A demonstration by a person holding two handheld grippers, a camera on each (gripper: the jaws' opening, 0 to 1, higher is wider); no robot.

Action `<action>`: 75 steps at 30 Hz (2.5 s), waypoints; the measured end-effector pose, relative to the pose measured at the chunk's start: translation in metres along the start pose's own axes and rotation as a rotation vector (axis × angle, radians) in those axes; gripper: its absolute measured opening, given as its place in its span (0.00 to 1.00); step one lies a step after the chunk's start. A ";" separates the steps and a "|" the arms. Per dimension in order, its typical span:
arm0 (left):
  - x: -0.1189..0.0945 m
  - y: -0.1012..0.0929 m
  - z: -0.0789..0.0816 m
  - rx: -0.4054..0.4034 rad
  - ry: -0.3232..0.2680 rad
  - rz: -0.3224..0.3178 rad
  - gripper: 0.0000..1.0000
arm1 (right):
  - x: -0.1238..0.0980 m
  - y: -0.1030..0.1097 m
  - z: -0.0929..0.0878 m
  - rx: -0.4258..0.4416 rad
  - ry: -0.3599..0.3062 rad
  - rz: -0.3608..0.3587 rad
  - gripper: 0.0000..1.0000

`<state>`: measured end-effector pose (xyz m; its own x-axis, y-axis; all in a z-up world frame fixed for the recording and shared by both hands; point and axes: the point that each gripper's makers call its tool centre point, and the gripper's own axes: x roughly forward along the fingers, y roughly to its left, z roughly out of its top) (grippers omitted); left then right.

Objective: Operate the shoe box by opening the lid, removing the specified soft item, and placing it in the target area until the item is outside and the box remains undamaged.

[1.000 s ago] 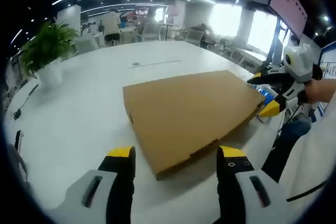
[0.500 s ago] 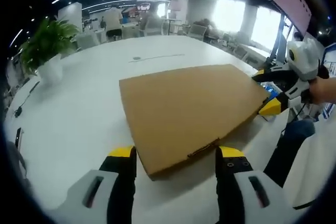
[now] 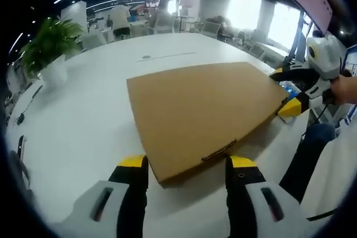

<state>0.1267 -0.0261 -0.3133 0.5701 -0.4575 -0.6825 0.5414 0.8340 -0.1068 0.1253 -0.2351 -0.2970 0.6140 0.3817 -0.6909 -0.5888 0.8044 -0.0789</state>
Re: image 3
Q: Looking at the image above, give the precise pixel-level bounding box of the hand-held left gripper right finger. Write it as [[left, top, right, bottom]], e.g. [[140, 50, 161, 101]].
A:
[[225, 154, 309, 238]]

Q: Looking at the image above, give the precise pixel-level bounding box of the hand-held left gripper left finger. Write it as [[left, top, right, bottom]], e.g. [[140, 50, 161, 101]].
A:
[[69, 154, 149, 238]]

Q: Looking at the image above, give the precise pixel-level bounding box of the brown cardboard shoe box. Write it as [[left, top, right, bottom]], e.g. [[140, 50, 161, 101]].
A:
[[126, 61, 288, 189]]

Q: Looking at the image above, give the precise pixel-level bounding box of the person's right hand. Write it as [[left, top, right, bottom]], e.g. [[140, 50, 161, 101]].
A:
[[330, 75, 357, 105]]

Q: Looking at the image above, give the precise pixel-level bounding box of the person's blue jeans leg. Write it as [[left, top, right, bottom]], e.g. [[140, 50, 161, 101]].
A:
[[302, 123, 337, 145]]

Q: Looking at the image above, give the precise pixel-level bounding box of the person's white and black shirt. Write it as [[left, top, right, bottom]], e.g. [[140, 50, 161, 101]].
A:
[[278, 126, 357, 224]]

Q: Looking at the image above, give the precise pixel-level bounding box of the flat dark bar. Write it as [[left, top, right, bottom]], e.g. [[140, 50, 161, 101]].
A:
[[16, 134, 26, 162]]

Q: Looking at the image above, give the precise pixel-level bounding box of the small black table device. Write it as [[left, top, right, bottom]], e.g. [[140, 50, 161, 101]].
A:
[[14, 111, 27, 126]]

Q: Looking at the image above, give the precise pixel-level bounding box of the thin black bar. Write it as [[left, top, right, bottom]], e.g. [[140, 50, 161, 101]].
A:
[[27, 85, 44, 108]]

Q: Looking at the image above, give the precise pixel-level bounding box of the green plant in white pot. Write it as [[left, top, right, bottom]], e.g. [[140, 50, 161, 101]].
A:
[[21, 17, 86, 86]]

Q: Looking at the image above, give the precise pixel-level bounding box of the black cable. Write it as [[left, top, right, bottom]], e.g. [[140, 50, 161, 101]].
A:
[[306, 209, 335, 221], [311, 100, 332, 124]]

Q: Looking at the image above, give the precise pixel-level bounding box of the grey curved head strap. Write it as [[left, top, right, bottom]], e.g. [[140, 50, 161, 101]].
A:
[[7, 150, 33, 194]]

